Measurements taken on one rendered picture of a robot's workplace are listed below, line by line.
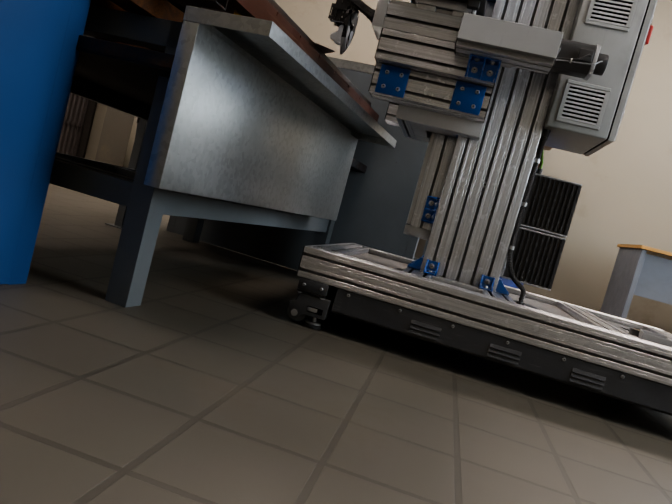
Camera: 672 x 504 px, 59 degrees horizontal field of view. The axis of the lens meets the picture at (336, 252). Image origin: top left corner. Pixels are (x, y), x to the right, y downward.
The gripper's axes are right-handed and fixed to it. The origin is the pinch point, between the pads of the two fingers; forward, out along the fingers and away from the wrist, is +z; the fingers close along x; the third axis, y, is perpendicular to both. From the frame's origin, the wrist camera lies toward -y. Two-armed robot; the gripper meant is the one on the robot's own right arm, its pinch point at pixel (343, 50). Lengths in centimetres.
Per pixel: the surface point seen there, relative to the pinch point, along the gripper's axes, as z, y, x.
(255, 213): 61, 11, 13
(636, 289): 53, -160, -276
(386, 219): 51, -12, -82
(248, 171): 49, 1, 46
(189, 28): 24, 3, 85
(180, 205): 62, 11, 58
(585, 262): 43, -132, -361
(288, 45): 21, -15, 75
